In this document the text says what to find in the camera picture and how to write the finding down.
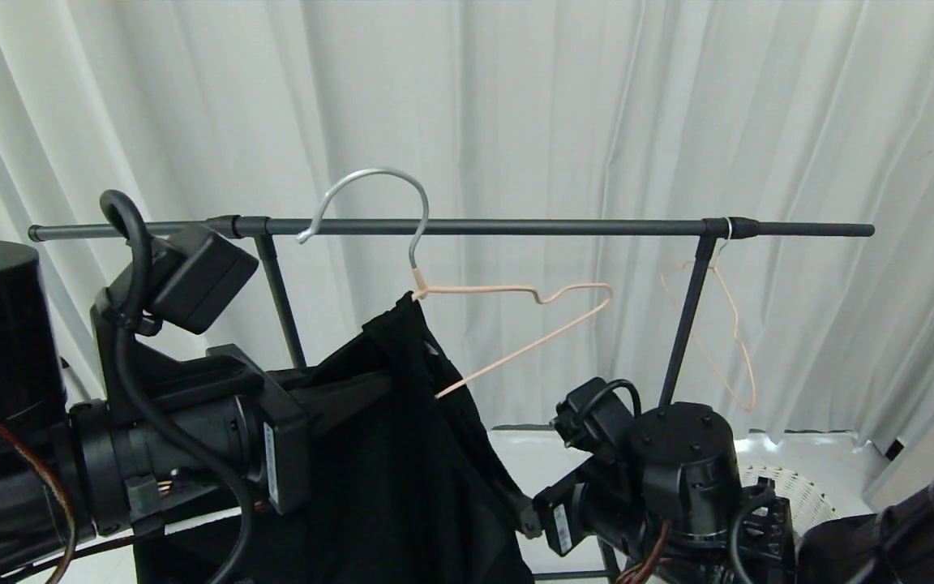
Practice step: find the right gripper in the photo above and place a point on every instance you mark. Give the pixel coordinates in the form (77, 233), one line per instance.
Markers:
(589, 511)

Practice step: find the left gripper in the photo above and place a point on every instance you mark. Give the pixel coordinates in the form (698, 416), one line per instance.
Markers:
(191, 454)

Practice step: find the black sleeveless shirt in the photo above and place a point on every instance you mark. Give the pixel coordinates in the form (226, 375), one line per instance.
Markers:
(386, 487)

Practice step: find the pink clothes hanger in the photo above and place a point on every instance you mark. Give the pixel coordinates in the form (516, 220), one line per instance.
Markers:
(747, 365)
(516, 289)

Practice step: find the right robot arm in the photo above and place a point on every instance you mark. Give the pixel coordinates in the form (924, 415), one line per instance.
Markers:
(682, 462)

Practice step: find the black clothes rack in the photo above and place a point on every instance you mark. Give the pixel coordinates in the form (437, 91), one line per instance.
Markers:
(516, 227)

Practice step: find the white laundry basket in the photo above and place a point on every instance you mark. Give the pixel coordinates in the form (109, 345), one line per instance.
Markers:
(799, 487)

